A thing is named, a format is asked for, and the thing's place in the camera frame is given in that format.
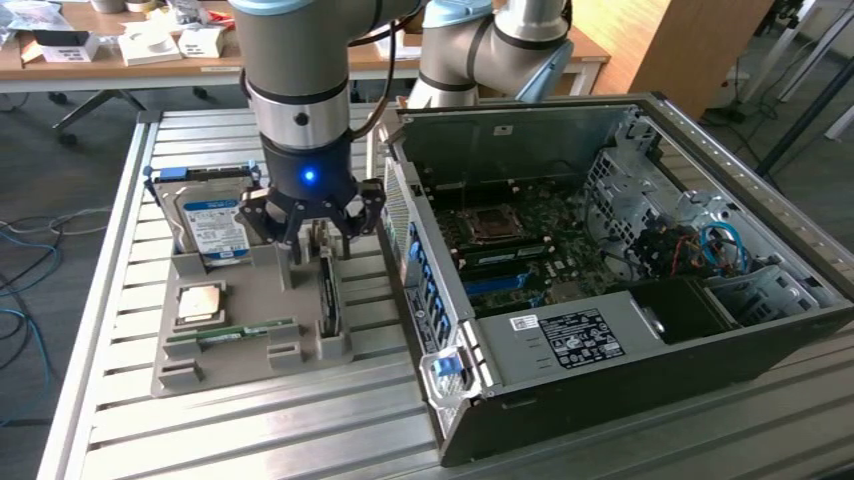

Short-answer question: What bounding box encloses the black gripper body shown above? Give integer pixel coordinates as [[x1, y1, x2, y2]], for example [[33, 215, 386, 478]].
[[257, 133, 361, 224]]

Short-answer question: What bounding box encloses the green graphics card black cooler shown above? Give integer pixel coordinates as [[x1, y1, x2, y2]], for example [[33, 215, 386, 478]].
[[314, 249, 344, 342]]

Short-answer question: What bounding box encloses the grey parts rack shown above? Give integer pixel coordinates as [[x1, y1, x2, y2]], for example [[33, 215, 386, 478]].
[[149, 219, 356, 399]]

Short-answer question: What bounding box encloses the silver CPU chip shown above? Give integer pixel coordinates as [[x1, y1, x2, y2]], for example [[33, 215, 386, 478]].
[[174, 285, 225, 324]]

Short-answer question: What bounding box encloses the dark green RAM stick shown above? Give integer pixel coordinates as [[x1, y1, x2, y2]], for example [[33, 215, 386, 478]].
[[457, 243, 556, 269]]

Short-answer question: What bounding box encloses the green RAM stick white label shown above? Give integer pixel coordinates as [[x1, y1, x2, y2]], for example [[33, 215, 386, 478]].
[[165, 318, 298, 346]]

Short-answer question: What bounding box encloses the blue expansion slot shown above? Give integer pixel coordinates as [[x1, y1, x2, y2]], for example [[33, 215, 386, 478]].
[[461, 273, 536, 297]]

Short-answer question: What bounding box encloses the white paper stack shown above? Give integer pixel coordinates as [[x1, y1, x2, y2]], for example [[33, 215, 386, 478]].
[[372, 34, 425, 62]]

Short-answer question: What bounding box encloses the small white box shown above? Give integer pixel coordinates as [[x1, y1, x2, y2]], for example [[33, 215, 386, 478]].
[[176, 25, 226, 59]]

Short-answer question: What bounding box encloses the green motherboard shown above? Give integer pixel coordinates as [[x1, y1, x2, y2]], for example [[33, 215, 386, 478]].
[[425, 177, 645, 321]]

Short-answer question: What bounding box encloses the red white packet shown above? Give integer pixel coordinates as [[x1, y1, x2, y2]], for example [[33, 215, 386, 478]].
[[162, 0, 233, 30]]

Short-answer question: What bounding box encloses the white box with tape roll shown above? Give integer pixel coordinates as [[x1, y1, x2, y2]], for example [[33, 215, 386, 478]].
[[117, 20, 184, 67]]

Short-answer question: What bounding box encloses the blue case latch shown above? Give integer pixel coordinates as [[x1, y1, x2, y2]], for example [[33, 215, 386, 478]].
[[429, 351, 468, 382]]

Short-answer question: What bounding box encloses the grey power supply unit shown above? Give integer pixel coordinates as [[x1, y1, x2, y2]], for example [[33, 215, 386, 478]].
[[473, 292, 668, 387]]

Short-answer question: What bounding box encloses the perforated metal drive cage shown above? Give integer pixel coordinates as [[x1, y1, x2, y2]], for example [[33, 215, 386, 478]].
[[583, 147, 692, 246]]

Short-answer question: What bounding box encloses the white box black top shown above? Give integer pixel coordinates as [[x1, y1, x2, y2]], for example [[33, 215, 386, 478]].
[[30, 28, 101, 64]]

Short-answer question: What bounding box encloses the clear plastic bag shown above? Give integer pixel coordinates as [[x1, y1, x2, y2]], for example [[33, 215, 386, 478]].
[[0, 0, 76, 32]]

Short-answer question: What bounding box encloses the open black PC case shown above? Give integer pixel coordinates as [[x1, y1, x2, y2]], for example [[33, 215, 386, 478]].
[[365, 91, 854, 469]]

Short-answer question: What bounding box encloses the wooden cabinet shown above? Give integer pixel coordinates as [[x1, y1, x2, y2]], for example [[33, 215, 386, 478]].
[[571, 0, 779, 121]]

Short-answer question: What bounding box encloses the hard disk blue bracket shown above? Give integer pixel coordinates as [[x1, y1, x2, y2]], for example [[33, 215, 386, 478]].
[[141, 159, 266, 270]]

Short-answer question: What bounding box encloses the black camera cable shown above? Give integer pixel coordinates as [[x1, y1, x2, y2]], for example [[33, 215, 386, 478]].
[[345, 0, 432, 144]]

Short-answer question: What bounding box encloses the white floor cable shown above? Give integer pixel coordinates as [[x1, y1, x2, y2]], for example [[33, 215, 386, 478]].
[[0, 206, 113, 237]]

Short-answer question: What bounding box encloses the black red orange wire bundle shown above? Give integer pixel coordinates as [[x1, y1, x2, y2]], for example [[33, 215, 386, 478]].
[[629, 223, 709, 281]]

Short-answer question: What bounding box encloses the blue floor cable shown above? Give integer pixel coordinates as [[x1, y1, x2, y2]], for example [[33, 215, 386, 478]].
[[0, 219, 62, 429]]

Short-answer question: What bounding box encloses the blue data wire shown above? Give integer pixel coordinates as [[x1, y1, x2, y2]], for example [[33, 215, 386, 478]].
[[697, 221, 753, 275]]

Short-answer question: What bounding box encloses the black metal post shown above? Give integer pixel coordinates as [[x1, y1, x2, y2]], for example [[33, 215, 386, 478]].
[[753, 49, 854, 177]]

